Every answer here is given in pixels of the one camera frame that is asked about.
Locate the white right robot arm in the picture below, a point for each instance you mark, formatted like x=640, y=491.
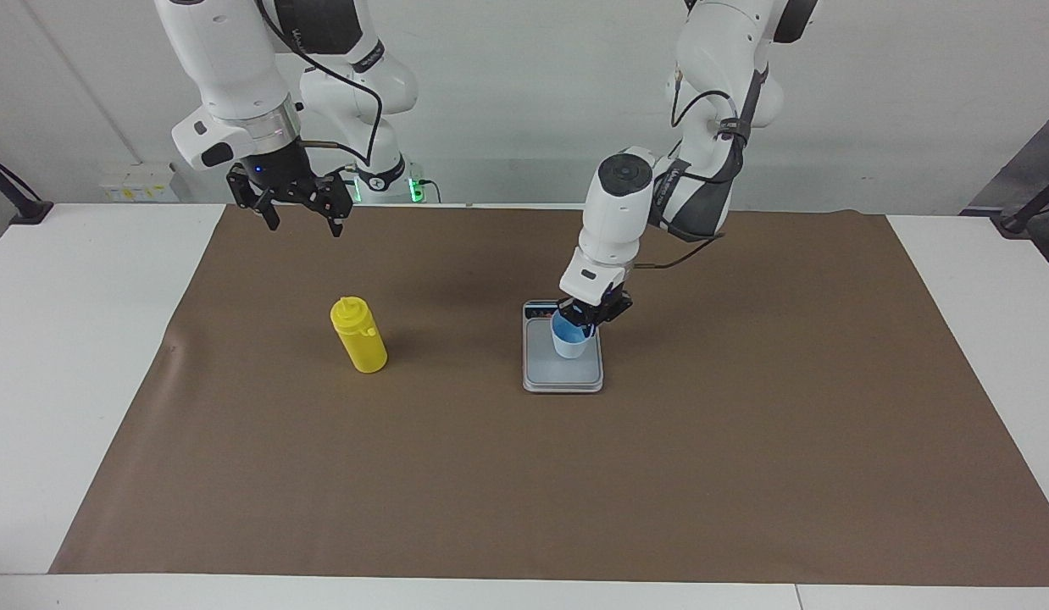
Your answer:
x=228, y=59

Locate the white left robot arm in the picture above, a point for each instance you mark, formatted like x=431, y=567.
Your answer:
x=618, y=212

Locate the silver digital kitchen scale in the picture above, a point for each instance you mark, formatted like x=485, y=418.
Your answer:
x=567, y=377

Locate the light blue paper cup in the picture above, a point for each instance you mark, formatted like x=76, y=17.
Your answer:
x=569, y=346

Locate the white wall socket box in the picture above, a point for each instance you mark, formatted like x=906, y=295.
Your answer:
x=139, y=182

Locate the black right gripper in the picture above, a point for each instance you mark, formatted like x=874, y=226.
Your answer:
x=274, y=169

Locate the brown table mat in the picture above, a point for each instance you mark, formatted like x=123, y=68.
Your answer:
x=491, y=474

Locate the black clamp stand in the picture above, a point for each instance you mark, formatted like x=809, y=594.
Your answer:
x=1012, y=222
x=33, y=210

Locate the yellow squeeze bottle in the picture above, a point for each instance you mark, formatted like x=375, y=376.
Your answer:
x=362, y=343

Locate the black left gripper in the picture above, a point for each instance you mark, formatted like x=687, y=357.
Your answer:
x=613, y=307

